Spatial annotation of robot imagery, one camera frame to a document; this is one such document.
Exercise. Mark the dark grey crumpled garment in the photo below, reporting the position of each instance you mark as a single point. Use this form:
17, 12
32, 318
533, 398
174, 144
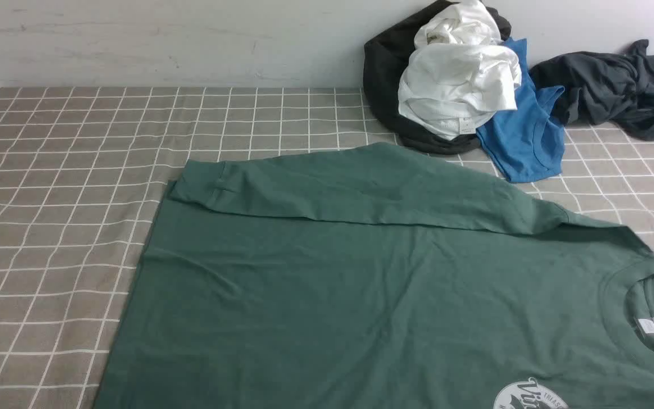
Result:
603, 87

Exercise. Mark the black garment in pile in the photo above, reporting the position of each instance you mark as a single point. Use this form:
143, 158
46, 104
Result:
386, 57

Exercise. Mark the white garment in pile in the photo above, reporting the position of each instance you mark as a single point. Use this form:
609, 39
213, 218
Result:
460, 73

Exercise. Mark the blue shirt in pile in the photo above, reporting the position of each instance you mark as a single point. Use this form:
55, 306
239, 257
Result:
526, 144

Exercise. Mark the green long-sleeved shirt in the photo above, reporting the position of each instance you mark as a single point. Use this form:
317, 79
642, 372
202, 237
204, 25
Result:
377, 277

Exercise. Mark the grey checked tablecloth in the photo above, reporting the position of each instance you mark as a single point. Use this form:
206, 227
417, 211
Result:
83, 171

